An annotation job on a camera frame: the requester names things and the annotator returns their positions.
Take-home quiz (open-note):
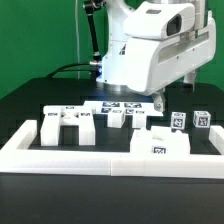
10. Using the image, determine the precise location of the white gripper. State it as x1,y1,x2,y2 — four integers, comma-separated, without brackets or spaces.
125,12,216,112

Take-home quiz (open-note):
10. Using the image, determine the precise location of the white chair seat part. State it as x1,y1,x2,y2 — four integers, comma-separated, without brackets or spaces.
130,126,190,157

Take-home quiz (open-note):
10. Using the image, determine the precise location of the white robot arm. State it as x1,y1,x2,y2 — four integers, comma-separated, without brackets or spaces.
97,0,216,112

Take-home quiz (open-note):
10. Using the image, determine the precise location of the white chair back part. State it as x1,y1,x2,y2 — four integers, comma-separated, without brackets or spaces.
40,105,96,146

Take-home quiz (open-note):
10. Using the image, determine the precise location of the small tagged white cube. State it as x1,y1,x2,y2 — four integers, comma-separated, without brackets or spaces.
171,112,186,130
193,111,211,128

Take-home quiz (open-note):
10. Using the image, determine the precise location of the white sheet with tags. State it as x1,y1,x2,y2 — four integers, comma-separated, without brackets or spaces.
84,101,163,117

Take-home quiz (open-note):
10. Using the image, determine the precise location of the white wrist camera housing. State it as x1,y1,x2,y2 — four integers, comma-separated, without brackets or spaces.
124,1,195,40

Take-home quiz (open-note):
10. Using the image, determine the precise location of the black cable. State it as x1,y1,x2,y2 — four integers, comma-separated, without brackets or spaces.
45,61,101,80

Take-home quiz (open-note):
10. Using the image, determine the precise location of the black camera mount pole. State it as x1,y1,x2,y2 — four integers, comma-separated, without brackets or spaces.
83,0,101,61

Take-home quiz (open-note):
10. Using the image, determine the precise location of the white U-shaped border frame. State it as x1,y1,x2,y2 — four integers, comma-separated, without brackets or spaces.
0,120,224,179

